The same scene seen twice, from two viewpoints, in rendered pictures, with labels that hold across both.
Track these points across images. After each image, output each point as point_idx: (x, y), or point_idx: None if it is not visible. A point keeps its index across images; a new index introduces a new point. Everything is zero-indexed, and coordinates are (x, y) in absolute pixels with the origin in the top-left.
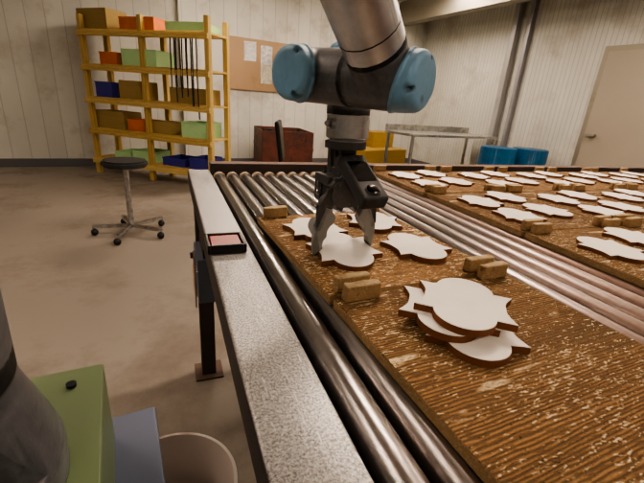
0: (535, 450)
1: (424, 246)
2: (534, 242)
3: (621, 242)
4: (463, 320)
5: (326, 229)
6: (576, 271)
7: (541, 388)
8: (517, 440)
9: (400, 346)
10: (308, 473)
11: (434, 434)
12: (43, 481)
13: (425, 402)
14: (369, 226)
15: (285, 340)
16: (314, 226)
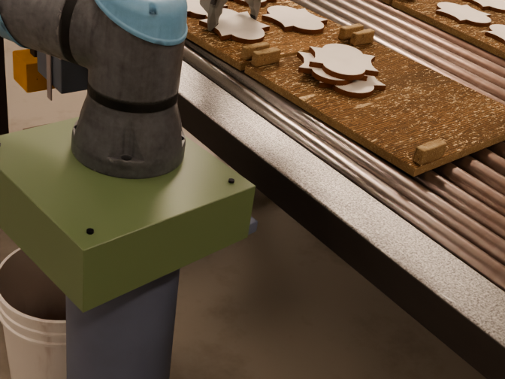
0: (383, 128)
1: (303, 19)
2: (400, 10)
3: (476, 7)
4: (343, 70)
5: (222, 6)
6: (430, 36)
7: (390, 105)
8: (375, 125)
9: (303, 90)
10: (271, 147)
11: (331, 129)
12: (182, 131)
13: (325, 114)
14: (256, 1)
15: (221, 95)
16: (212, 4)
